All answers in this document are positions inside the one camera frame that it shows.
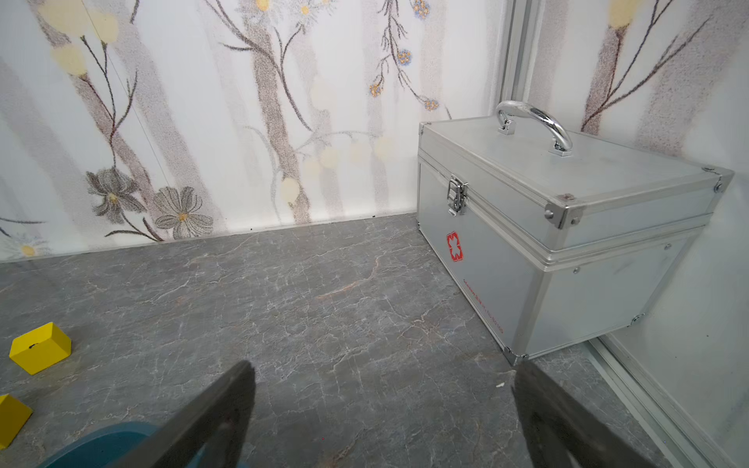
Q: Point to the silver aluminium first aid case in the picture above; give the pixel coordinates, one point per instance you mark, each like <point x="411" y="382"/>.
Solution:
<point x="556" y="237"/>

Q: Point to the teal plastic bin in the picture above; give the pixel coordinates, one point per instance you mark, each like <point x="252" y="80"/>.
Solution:
<point x="103" y="447"/>

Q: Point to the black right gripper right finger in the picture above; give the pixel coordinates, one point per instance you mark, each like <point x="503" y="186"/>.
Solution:
<point x="559" y="431"/>

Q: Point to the yellow cube block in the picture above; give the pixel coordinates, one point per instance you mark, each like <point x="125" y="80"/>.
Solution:
<point x="40" y="348"/>
<point x="13" y="416"/>

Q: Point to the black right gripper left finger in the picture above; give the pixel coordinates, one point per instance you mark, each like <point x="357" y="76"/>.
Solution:
<point x="211" y="428"/>

